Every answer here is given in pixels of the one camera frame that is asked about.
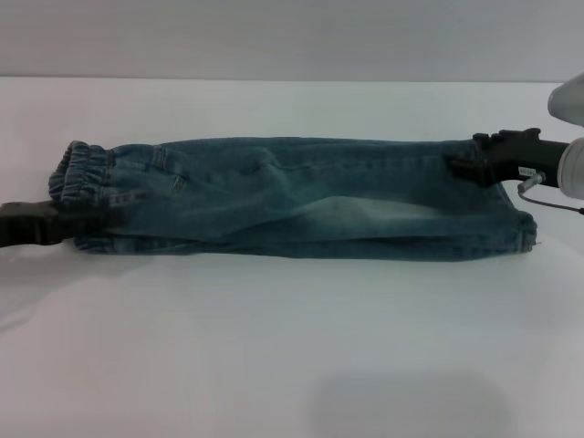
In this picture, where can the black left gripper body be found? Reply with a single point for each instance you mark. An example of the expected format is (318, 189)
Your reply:
(23, 226)

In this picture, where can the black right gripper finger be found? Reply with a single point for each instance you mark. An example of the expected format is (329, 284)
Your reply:
(484, 140)
(470, 169)

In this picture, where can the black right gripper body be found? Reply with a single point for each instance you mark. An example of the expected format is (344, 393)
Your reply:
(520, 157)

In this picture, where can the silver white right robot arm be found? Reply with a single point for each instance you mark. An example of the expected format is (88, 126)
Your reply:
(572, 105)

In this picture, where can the blue denim shorts with cartoon print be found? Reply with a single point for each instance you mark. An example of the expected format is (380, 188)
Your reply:
(274, 205)

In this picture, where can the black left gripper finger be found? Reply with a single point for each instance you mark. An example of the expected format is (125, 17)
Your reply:
(86, 221)

